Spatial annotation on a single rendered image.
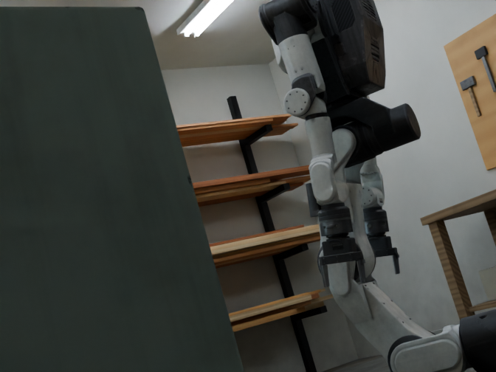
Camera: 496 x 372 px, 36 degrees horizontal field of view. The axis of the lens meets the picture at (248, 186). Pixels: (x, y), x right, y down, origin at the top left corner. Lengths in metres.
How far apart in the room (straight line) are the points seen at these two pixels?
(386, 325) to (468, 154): 3.25
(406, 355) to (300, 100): 0.77
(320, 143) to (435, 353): 0.65
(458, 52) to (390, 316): 3.35
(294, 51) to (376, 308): 0.78
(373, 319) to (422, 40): 3.58
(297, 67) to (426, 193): 3.64
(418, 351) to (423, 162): 3.58
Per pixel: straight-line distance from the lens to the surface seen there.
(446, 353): 2.20
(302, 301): 5.82
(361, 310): 2.29
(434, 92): 5.58
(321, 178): 2.10
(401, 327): 2.28
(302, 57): 2.18
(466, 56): 5.37
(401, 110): 2.28
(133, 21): 0.49
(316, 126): 2.14
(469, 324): 2.23
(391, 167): 5.93
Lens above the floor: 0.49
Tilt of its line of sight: 10 degrees up
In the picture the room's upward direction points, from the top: 16 degrees counter-clockwise
